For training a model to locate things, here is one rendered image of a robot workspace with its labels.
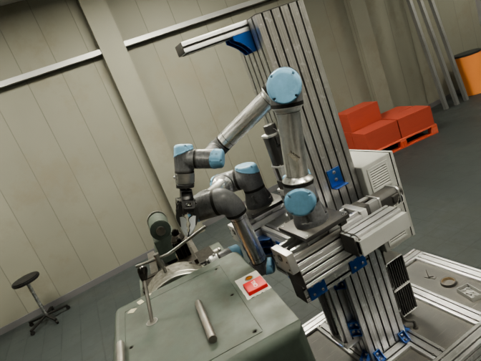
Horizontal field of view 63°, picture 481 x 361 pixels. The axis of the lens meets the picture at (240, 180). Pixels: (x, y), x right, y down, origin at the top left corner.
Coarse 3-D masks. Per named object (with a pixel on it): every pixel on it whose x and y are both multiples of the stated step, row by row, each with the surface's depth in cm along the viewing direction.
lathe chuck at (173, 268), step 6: (174, 264) 156; (180, 264) 155; (186, 264) 155; (192, 264) 156; (198, 264) 160; (162, 270) 154; (174, 270) 150; (180, 270) 149; (156, 276) 153; (162, 276) 149; (150, 282) 154; (156, 282) 149; (150, 288) 150
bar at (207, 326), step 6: (198, 300) 114; (198, 306) 111; (198, 312) 108; (204, 312) 107; (204, 318) 104; (204, 324) 101; (210, 324) 101; (210, 330) 98; (210, 336) 95; (216, 336) 96; (210, 342) 96
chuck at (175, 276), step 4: (176, 272) 148; (180, 272) 147; (184, 272) 147; (188, 272) 147; (168, 276) 146; (172, 276) 145; (176, 276) 145; (180, 276) 146; (164, 280) 145; (168, 280) 144; (172, 280) 145; (160, 284) 144; (164, 284) 144; (156, 288) 144
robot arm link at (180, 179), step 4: (176, 176) 149; (180, 176) 147; (184, 176) 147; (188, 176) 148; (192, 176) 149; (176, 180) 149; (180, 180) 148; (184, 180) 147; (188, 180) 148; (192, 180) 149; (180, 184) 148; (184, 184) 148; (188, 184) 149
